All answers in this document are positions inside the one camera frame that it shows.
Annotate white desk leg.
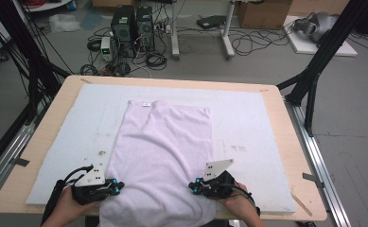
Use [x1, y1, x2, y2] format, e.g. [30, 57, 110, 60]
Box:
[220, 0, 237, 61]
[170, 0, 182, 61]

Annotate grey helmet device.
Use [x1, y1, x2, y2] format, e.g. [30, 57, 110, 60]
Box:
[293, 11, 339, 44]

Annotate clear plastic bag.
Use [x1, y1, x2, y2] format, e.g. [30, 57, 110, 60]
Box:
[48, 13, 81, 33]

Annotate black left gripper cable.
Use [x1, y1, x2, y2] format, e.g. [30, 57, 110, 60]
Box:
[41, 165, 95, 225]

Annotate white foam mat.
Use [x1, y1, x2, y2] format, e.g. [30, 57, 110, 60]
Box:
[26, 83, 296, 214]

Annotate blue-grey floor sheet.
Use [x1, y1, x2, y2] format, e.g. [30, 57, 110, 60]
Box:
[79, 10, 105, 31]

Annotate person's left hand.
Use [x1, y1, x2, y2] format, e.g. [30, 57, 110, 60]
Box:
[50, 186, 100, 223]

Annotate large black computer tower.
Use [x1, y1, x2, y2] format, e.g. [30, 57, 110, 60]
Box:
[110, 5, 137, 59]

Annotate pale lilac towel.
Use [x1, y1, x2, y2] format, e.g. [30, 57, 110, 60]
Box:
[98, 99, 219, 227]

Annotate flat black box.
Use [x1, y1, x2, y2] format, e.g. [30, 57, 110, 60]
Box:
[196, 14, 227, 30]

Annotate aluminium rail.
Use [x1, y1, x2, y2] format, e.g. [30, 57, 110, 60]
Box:
[285, 100, 352, 227]
[0, 122, 36, 206]

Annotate thin wooden stick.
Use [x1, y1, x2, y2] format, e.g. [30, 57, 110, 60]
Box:
[290, 186, 313, 218]

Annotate loose black floor cables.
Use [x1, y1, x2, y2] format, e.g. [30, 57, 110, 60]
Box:
[228, 26, 296, 57]

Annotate grey tape strip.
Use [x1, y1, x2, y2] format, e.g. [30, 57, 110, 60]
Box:
[302, 172, 325, 189]

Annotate black frame stand with cables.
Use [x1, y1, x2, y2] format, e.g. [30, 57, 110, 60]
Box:
[0, 0, 73, 127]

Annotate white power supply unit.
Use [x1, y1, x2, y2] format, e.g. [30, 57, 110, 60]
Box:
[100, 36, 114, 62]

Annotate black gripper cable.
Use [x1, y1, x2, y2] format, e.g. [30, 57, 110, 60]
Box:
[231, 182, 262, 218]
[41, 165, 95, 225]

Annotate white floor board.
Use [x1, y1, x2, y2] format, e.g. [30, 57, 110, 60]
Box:
[284, 15, 359, 58]

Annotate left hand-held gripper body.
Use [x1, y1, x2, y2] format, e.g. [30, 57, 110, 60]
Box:
[70, 163, 114, 206]

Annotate narrow black computer tower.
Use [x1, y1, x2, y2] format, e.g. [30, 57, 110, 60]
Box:
[135, 6, 156, 53]

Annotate black tape strip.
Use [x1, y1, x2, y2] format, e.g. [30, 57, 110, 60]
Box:
[9, 157, 30, 167]

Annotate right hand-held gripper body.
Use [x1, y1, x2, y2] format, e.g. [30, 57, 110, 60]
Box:
[202, 158, 237, 201]

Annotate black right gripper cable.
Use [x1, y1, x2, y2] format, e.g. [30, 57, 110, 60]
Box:
[231, 182, 262, 218]

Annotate large cardboard box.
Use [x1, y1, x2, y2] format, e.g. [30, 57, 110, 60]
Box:
[237, 0, 293, 30]

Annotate person's right hand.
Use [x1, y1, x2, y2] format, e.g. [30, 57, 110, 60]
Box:
[217, 182, 257, 219]

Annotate coiled black cable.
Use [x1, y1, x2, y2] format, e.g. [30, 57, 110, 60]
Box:
[146, 51, 168, 71]

